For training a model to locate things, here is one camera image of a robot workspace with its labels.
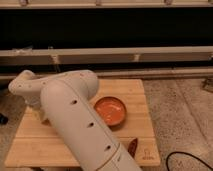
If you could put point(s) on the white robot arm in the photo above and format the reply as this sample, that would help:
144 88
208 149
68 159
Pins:
64 98

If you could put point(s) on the orange ceramic bowl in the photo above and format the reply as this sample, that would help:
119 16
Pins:
111 109

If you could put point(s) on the red-brown chili pepper toy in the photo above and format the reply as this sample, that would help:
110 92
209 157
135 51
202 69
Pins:
133 147

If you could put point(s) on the wooden table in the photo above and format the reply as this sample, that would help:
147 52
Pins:
38 145

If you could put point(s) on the black chair base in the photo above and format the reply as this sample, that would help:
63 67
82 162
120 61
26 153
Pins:
6 100

